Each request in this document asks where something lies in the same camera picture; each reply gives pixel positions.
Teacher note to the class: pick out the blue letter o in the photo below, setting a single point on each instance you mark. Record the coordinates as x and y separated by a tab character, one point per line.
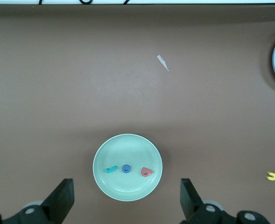
123	169

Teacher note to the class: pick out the brown table cover mat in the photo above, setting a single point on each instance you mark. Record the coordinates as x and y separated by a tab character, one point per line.
58	93

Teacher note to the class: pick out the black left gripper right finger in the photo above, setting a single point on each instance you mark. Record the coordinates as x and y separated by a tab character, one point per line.
191	200

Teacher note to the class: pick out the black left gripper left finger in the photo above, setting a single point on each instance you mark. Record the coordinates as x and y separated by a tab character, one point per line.
58	200

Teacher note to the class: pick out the teal letter j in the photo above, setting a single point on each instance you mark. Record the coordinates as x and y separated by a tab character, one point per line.
108	171

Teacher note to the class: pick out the red letter b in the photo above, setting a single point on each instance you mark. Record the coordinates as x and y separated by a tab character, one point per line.
143	173

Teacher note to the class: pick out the yellow letter u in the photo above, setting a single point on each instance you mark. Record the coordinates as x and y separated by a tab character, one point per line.
273	177

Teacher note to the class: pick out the green plate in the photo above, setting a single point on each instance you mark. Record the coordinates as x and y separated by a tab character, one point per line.
128	149

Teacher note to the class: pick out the white paper scrap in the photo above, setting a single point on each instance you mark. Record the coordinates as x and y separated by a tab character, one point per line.
163	63

